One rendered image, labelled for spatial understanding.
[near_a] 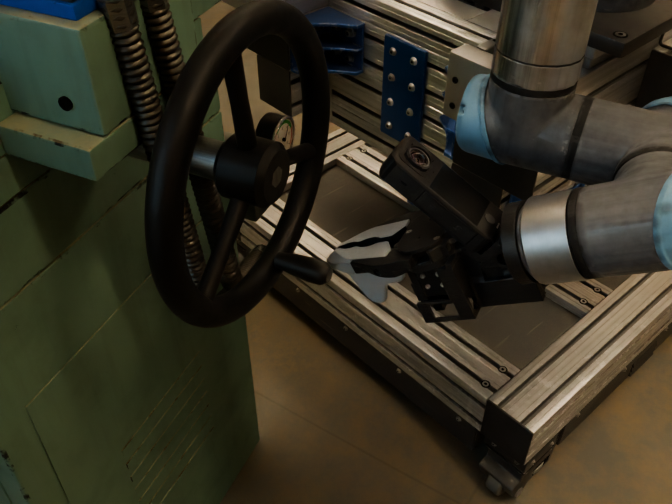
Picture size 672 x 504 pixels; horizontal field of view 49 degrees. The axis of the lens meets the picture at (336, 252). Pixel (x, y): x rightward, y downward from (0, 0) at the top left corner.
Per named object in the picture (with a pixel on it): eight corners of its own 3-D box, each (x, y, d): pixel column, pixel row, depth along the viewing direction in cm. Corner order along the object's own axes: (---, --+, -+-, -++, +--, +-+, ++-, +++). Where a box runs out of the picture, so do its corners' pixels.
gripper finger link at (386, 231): (349, 295, 76) (425, 286, 71) (323, 249, 74) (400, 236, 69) (361, 277, 79) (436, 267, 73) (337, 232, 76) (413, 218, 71)
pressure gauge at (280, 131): (275, 183, 97) (272, 130, 92) (250, 176, 98) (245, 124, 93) (297, 159, 102) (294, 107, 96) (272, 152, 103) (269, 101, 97)
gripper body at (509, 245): (418, 325, 69) (541, 315, 62) (380, 251, 66) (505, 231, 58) (445, 277, 74) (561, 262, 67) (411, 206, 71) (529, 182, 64)
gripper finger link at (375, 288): (336, 314, 74) (414, 306, 69) (309, 267, 72) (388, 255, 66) (349, 295, 76) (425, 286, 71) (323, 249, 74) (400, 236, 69)
